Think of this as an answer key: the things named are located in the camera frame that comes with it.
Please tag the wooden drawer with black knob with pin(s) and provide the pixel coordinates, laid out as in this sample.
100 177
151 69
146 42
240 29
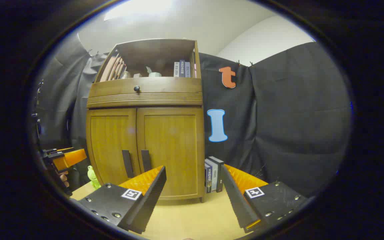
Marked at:
165 86

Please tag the dark blue standing book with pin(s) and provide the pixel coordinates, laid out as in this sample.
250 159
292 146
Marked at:
207 180

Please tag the glass jar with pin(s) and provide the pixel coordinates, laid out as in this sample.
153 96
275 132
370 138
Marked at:
126 75

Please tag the grey blue shelf book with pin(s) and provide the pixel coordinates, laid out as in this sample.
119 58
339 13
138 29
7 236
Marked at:
187 70

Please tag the wooden double-door shoe cabinet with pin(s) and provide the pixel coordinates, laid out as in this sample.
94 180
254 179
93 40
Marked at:
145 100

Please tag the wooden shoe cabinet door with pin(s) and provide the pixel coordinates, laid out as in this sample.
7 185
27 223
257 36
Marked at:
112 140
172 140

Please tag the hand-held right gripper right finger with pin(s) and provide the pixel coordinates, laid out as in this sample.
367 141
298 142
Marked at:
233 196

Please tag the green frog plush toy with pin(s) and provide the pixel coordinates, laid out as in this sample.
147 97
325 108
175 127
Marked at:
93 178

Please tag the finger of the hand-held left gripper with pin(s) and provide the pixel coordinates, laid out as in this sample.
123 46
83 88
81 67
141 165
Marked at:
72 158

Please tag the white shelf book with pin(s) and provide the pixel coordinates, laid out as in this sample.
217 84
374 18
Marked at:
176 70

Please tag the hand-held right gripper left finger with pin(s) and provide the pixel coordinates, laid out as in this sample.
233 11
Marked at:
152 196

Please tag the row of leaning pink books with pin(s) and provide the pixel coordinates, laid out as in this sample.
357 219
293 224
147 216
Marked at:
112 70

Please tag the dark blue shelf book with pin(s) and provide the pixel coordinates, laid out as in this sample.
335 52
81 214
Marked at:
182 69

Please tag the black standing book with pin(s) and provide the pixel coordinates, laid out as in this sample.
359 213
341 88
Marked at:
220 173

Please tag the black backdrop cloth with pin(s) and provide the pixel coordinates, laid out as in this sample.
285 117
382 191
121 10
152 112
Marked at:
278 116

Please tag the white standing book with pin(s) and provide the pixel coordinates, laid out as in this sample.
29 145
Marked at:
213 175

